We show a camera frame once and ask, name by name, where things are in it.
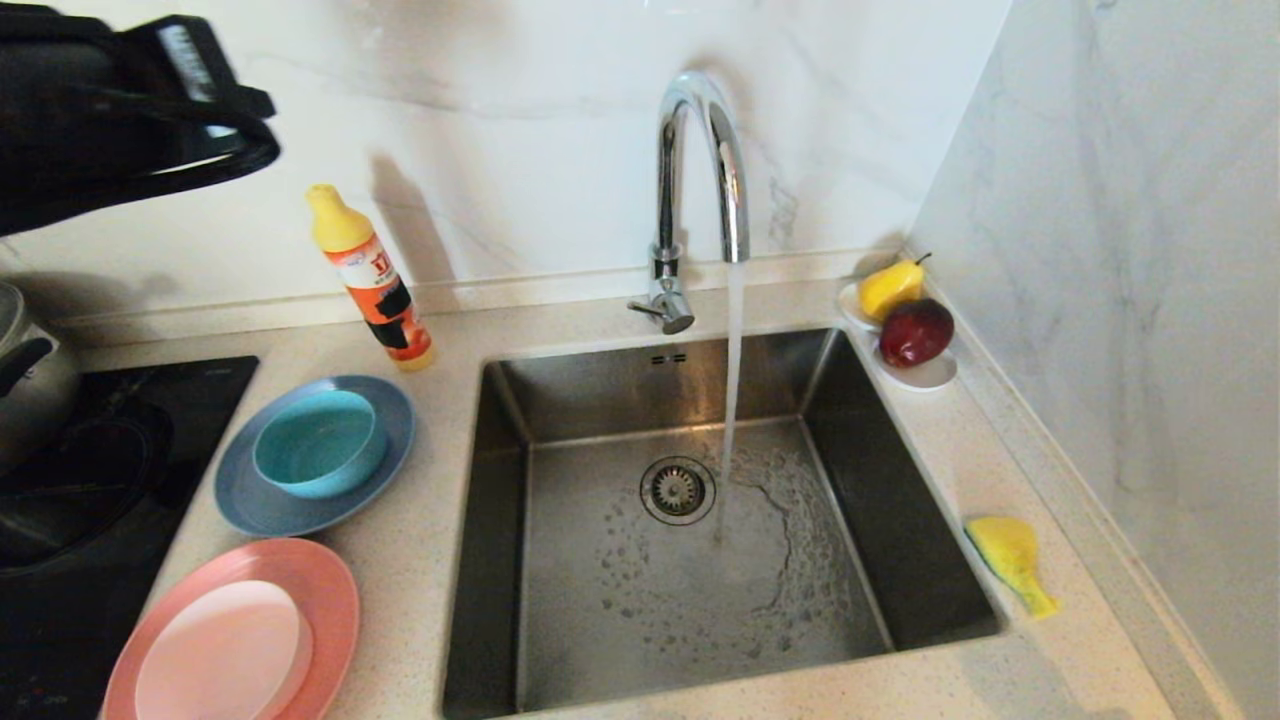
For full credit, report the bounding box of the blue plate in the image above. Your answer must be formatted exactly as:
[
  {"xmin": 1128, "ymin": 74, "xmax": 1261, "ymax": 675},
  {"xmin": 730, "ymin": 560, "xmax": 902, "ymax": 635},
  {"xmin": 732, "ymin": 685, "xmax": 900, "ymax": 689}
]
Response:
[{"xmin": 212, "ymin": 375, "xmax": 415, "ymax": 538}]

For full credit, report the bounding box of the small light pink plate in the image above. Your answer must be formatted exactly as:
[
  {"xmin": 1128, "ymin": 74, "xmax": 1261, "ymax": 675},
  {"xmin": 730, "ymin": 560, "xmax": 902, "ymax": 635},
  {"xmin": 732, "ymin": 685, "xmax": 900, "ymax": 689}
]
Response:
[{"xmin": 134, "ymin": 580, "xmax": 313, "ymax": 720}]

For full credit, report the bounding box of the yellow pear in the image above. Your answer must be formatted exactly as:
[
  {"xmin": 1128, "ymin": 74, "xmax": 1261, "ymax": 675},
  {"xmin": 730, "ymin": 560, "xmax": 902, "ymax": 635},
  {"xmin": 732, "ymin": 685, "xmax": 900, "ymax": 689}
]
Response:
[{"xmin": 859, "ymin": 253, "xmax": 932, "ymax": 322}]

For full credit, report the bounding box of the steel pot black handle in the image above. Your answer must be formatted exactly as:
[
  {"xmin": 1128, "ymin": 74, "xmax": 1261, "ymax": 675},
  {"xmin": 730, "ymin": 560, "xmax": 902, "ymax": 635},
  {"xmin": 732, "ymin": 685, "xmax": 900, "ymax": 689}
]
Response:
[{"xmin": 0, "ymin": 283, "xmax": 83, "ymax": 479}]

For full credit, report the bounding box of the teal bowl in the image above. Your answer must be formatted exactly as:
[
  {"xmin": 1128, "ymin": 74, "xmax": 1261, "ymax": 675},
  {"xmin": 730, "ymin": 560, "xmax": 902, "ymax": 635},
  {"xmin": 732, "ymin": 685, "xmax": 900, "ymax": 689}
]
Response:
[{"xmin": 251, "ymin": 389, "xmax": 389, "ymax": 500}]

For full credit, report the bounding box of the yellow green sponge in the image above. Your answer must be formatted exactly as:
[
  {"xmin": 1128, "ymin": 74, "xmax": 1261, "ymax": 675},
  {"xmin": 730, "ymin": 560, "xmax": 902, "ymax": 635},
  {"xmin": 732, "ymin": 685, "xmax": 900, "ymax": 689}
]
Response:
[{"xmin": 964, "ymin": 515, "xmax": 1061, "ymax": 621}]

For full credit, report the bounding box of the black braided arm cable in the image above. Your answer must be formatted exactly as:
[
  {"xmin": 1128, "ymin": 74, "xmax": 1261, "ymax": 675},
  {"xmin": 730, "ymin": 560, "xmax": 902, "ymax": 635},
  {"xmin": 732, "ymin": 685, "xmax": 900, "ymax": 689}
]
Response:
[{"xmin": 60, "ymin": 85, "xmax": 283, "ymax": 206}]

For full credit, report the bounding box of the dish soap bottle yellow cap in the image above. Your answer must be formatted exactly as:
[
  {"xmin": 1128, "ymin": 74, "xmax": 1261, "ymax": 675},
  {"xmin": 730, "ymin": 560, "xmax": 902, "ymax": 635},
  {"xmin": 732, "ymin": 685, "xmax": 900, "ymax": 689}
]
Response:
[{"xmin": 306, "ymin": 184, "xmax": 435, "ymax": 372}]

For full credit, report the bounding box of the chrome gooseneck faucet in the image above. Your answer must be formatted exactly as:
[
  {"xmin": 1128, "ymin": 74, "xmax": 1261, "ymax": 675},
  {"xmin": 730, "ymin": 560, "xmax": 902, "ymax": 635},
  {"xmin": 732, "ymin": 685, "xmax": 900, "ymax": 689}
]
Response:
[{"xmin": 627, "ymin": 70, "xmax": 751, "ymax": 336}]

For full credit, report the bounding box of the black glass cooktop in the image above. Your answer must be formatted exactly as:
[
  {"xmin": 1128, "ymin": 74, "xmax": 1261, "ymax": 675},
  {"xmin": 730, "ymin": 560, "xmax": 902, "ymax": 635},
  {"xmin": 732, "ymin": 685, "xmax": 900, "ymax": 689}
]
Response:
[{"xmin": 0, "ymin": 356, "xmax": 260, "ymax": 720}]

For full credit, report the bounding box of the small white fruit dish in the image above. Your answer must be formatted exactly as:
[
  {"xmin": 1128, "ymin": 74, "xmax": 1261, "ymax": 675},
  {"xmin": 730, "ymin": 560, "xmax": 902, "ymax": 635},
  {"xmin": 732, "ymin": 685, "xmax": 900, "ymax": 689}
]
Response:
[{"xmin": 838, "ymin": 282, "xmax": 959, "ymax": 392}]

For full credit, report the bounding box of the stainless steel sink basin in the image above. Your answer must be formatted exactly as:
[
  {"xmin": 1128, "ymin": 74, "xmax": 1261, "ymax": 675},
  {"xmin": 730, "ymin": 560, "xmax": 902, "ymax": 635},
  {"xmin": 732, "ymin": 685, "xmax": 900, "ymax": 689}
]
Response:
[{"xmin": 441, "ymin": 326, "xmax": 1004, "ymax": 719}]

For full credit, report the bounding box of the round metal drain strainer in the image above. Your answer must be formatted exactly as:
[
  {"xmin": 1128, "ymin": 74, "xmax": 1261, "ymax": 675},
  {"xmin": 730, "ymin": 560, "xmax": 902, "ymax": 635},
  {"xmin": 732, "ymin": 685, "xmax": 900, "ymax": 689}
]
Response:
[{"xmin": 640, "ymin": 457, "xmax": 717, "ymax": 527}]

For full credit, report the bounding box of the dark red apple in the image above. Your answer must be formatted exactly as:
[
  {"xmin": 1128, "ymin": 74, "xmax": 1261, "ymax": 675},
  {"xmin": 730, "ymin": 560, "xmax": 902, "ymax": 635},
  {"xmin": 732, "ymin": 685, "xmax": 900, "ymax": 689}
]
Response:
[{"xmin": 879, "ymin": 298, "xmax": 956, "ymax": 369}]

